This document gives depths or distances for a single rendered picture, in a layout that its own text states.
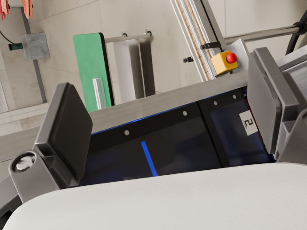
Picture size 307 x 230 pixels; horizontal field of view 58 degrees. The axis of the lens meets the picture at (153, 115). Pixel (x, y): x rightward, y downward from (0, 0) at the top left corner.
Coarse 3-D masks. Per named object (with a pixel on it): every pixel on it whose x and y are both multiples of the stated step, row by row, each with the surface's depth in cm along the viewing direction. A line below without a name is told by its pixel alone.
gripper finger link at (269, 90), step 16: (256, 48) 12; (256, 64) 12; (272, 64) 11; (256, 80) 12; (272, 80) 11; (288, 80) 12; (256, 96) 12; (272, 96) 10; (288, 96) 10; (256, 112) 13; (272, 112) 10; (288, 112) 10; (272, 128) 11; (288, 128) 10; (272, 144) 11
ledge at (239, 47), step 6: (234, 42) 116; (240, 42) 114; (228, 48) 120; (234, 48) 117; (240, 48) 115; (246, 48) 114; (240, 54) 115; (246, 54) 113; (240, 60) 116; (246, 60) 114; (240, 66) 117; (246, 66) 115; (234, 72) 120
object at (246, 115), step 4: (244, 112) 104; (248, 112) 105; (240, 116) 102; (244, 116) 103; (248, 116) 104; (244, 120) 103; (252, 120) 104; (244, 124) 102; (248, 124) 103; (252, 124) 104; (248, 128) 102; (252, 128) 103; (256, 128) 104; (248, 132) 102; (252, 132) 103
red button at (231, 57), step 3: (228, 54) 104; (231, 54) 104; (234, 54) 104; (228, 57) 104; (231, 57) 103; (234, 57) 104; (237, 57) 105; (228, 60) 104; (231, 60) 104; (234, 60) 104
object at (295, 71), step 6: (306, 60) 90; (294, 66) 94; (300, 66) 96; (306, 66) 94; (294, 72) 98; (300, 72) 96; (306, 72) 95; (294, 78) 99; (300, 78) 97; (306, 78) 95; (300, 84) 98; (306, 84) 96; (246, 90) 117; (306, 90) 96; (306, 96) 97
